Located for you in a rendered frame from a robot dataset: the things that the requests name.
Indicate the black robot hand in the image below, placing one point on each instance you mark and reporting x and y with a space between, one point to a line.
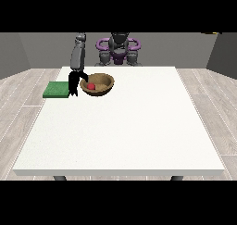
73 80

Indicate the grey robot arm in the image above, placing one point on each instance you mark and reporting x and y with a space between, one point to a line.
77 56

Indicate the small red ball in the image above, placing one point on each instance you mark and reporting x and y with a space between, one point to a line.
91 86

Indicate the green square pad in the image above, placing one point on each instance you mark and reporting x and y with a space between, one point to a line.
56 90

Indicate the brown wooden bowl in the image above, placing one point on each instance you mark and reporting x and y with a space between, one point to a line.
103 84

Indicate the grey robot trunk purple rings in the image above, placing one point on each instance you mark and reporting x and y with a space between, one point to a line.
118 51

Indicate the dark table leg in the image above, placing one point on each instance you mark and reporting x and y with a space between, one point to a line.
177 178
59 178

